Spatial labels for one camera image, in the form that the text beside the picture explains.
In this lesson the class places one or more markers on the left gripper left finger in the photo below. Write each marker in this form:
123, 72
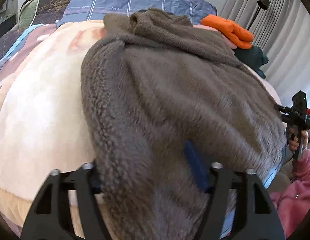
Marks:
49, 216

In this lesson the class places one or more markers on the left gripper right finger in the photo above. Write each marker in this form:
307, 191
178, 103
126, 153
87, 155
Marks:
239, 207

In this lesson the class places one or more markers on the brown fleece jacket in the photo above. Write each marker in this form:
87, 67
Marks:
152, 83

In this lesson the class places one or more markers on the person's right hand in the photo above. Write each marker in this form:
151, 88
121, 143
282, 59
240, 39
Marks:
293, 144

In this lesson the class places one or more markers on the dark green garment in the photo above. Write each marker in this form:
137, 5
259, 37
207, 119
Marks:
253, 58

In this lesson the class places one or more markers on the grey pleated curtain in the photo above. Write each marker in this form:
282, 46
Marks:
283, 34

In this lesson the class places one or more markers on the pink plush blanket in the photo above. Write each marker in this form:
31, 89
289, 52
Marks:
42, 122

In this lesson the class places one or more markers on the orange puffer jacket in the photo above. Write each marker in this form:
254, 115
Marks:
241, 37

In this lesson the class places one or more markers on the black floor lamp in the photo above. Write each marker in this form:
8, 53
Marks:
262, 5

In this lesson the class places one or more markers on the patterned bed sheet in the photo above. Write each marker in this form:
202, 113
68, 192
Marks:
16, 45

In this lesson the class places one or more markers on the green striped pillow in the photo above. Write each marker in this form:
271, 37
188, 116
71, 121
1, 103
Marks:
27, 13

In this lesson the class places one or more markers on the dark patterned pillow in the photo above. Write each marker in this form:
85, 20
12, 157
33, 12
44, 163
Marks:
48, 11

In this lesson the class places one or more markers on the blue plaid pillow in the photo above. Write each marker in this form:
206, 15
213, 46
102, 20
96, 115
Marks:
85, 10

